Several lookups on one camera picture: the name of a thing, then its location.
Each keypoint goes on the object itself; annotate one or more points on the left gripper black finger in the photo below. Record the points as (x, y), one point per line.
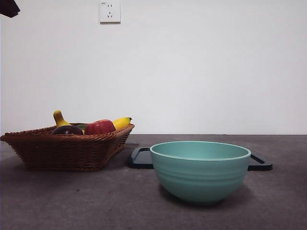
(8, 7)

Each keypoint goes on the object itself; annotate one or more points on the dark purple plum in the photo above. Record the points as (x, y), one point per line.
(68, 131)

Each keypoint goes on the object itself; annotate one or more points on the teal ribbed bowl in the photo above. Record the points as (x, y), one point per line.
(201, 179)

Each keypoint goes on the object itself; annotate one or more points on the yellow banana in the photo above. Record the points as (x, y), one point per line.
(60, 119)

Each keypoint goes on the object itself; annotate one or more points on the green vegetable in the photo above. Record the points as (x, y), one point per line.
(82, 126)

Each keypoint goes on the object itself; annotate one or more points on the red bell pepper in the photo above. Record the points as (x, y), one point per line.
(99, 127)

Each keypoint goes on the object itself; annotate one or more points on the brown wicker basket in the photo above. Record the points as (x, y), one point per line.
(64, 153)

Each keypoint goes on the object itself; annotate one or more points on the black rectangular tray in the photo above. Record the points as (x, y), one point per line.
(140, 159)

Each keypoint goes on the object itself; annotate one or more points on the white wall socket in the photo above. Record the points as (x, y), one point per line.
(110, 12)

